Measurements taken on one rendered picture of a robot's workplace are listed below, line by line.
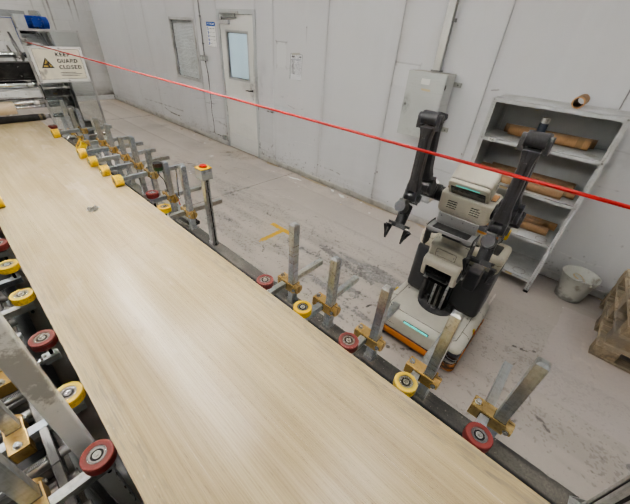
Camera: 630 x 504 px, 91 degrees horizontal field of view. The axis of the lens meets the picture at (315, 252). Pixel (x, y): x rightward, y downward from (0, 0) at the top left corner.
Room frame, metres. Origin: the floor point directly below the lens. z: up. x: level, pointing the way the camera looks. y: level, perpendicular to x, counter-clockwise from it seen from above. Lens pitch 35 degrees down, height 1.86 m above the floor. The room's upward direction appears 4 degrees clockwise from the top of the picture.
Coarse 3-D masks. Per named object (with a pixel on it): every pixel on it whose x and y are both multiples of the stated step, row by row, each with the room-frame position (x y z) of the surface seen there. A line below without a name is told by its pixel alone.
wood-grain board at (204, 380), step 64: (0, 128) 3.13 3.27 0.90; (0, 192) 1.78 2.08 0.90; (64, 192) 1.85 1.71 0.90; (128, 192) 1.92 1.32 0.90; (64, 256) 1.17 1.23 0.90; (128, 256) 1.21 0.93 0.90; (192, 256) 1.25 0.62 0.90; (64, 320) 0.79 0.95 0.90; (128, 320) 0.81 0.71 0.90; (192, 320) 0.83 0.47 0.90; (256, 320) 0.86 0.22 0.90; (128, 384) 0.55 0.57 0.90; (192, 384) 0.56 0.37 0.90; (256, 384) 0.58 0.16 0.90; (320, 384) 0.60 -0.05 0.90; (384, 384) 0.62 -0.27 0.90; (128, 448) 0.36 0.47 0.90; (192, 448) 0.38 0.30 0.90; (256, 448) 0.39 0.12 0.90; (320, 448) 0.40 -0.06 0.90; (384, 448) 0.42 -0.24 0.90; (448, 448) 0.43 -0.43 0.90
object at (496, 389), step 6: (504, 366) 0.77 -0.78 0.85; (510, 366) 0.77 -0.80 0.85; (498, 372) 0.76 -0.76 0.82; (504, 372) 0.74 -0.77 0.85; (498, 378) 0.71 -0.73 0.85; (504, 378) 0.72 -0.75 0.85; (498, 384) 0.69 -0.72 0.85; (504, 384) 0.69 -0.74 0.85; (492, 390) 0.66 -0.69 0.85; (498, 390) 0.66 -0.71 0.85; (492, 396) 0.64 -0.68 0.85; (498, 396) 0.64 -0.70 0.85; (492, 402) 0.62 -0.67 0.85; (480, 414) 0.57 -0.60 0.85; (480, 420) 0.55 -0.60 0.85; (486, 420) 0.55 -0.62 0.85
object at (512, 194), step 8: (520, 144) 1.25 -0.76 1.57; (552, 144) 1.19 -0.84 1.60; (528, 152) 1.22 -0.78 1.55; (536, 152) 1.20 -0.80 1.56; (544, 152) 1.19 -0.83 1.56; (520, 160) 1.23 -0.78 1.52; (528, 160) 1.21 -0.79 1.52; (520, 168) 1.22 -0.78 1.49; (528, 168) 1.20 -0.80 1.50; (512, 184) 1.22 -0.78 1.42; (520, 184) 1.20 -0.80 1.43; (512, 192) 1.21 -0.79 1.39; (520, 192) 1.21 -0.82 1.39; (504, 200) 1.22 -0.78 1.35; (512, 200) 1.20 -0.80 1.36; (504, 208) 1.21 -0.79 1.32; (512, 208) 1.20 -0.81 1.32; (496, 216) 1.22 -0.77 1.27; (504, 216) 1.20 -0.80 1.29; (496, 224) 1.22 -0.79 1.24; (504, 224) 1.19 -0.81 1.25; (496, 232) 1.20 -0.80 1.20
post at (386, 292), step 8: (384, 288) 0.87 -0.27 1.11; (392, 288) 0.88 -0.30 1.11; (384, 296) 0.86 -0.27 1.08; (384, 304) 0.86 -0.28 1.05; (376, 312) 0.87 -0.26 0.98; (384, 312) 0.86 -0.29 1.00; (376, 320) 0.87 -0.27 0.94; (384, 320) 0.88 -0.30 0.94; (376, 328) 0.86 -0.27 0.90; (376, 336) 0.86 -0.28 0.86; (368, 352) 0.87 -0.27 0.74
